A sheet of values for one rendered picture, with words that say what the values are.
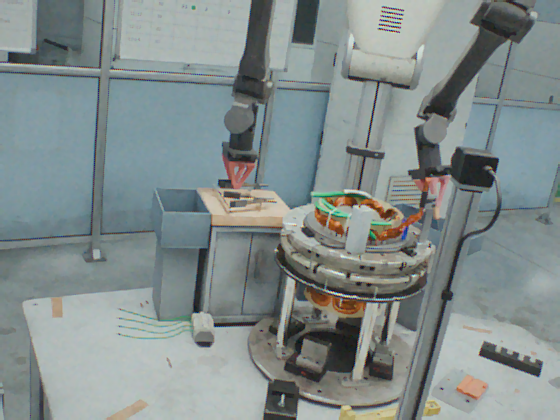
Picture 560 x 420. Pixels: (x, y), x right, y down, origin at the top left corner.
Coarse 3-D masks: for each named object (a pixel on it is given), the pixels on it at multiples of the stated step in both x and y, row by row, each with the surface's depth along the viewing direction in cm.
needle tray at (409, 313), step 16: (400, 208) 164; (416, 208) 161; (416, 224) 150; (432, 224) 158; (432, 240) 147; (480, 240) 148; (400, 304) 158; (416, 304) 154; (400, 320) 158; (416, 320) 155
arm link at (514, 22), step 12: (492, 0) 113; (504, 0) 113; (516, 0) 112; (528, 0) 111; (492, 12) 113; (504, 12) 113; (516, 12) 112; (528, 12) 112; (504, 24) 114; (516, 24) 113
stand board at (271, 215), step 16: (208, 192) 148; (240, 192) 152; (256, 192) 154; (272, 192) 156; (208, 208) 138; (240, 208) 141; (256, 208) 142; (272, 208) 144; (288, 208) 146; (224, 224) 135; (240, 224) 136; (256, 224) 138; (272, 224) 139
